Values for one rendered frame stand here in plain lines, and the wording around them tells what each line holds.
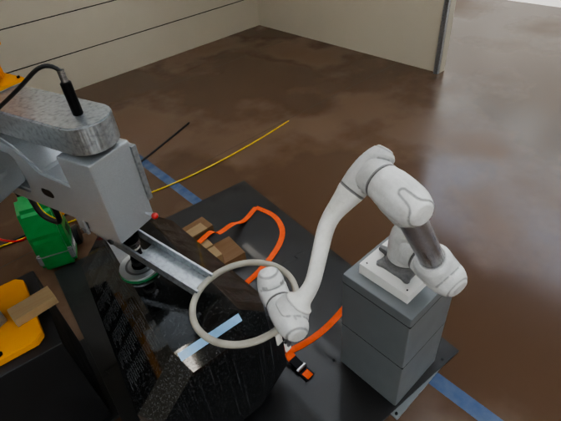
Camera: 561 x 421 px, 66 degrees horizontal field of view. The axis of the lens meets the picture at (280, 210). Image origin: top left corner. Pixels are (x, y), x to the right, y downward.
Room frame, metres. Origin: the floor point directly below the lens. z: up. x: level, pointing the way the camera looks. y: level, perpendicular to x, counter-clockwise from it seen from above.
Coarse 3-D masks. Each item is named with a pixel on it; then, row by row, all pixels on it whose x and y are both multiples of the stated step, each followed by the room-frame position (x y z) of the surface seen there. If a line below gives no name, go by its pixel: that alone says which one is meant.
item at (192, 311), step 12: (228, 264) 1.44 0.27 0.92; (240, 264) 1.43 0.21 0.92; (252, 264) 1.43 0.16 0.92; (264, 264) 1.41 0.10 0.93; (276, 264) 1.39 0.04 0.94; (216, 276) 1.38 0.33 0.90; (288, 276) 1.30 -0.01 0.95; (204, 288) 1.32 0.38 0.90; (192, 300) 1.24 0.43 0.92; (192, 312) 1.17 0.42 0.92; (192, 324) 1.11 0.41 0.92; (204, 336) 1.04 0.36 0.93; (264, 336) 1.00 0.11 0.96
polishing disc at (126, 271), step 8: (128, 256) 1.63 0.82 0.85; (120, 264) 1.58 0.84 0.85; (128, 264) 1.57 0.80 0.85; (120, 272) 1.52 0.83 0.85; (128, 272) 1.52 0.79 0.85; (136, 272) 1.51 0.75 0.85; (144, 272) 1.50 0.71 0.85; (152, 272) 1.50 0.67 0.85; (128, 280) 1.47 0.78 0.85; (136, 280) 1.46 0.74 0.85
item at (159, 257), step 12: (108, 240) 1.55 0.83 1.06; (144, 240) 1.59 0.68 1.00; (156, 240) 1.55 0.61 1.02; (132, 252) 1.48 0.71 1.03; (144, 252) 1.51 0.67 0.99; (156, 252) 1.52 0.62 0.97; (168, 252) 1.51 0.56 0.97; (144, 264) 1.44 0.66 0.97; (156, 264) 1.41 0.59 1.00; (168, 264) 1.45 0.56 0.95; (180, 264) 1.46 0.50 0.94; (192, 264) 1.43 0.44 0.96; (168, 276) 1.37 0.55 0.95; (180, 276) 1.39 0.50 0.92; (192, 276) 1.39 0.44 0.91; (204, 276) 1.39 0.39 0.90; (192, 288) 1.30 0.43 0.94
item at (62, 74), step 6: (60, 72) 1.56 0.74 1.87; (60, 78) 1.56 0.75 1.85; (66, 78) 1.56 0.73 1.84; (60, 84) 1.55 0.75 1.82; (66, 84) 1.55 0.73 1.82; (72, 84) 1.57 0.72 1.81; (66, 90) 1.55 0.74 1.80; (72, 90) 1.56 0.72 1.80; (66, 96) 1.55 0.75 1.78; (72, 96) 1.55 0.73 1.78; (72, 102) 1.55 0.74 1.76; (78, 102) 1.57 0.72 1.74; (72, 108) 1.55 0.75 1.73; (78, 108) 1.56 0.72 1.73; (78, 114) 1.55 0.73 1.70
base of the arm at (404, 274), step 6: (384, 246) 1.48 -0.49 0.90; (384, 252) 1.45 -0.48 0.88; (384, 258) 1.41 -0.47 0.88; (378, 264) 1.39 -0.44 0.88; (384, 264) 1.38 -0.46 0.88; (390, 264) 1.36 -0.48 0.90; (390, 270) 1.34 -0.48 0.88; (396, 270) 1.33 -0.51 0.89; (402, 270) 1.32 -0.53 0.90; (408, 270) 1.31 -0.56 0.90; (402, 276) 1.30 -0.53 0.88; (408, 276) 1.29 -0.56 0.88; (408, 282) 1.27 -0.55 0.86
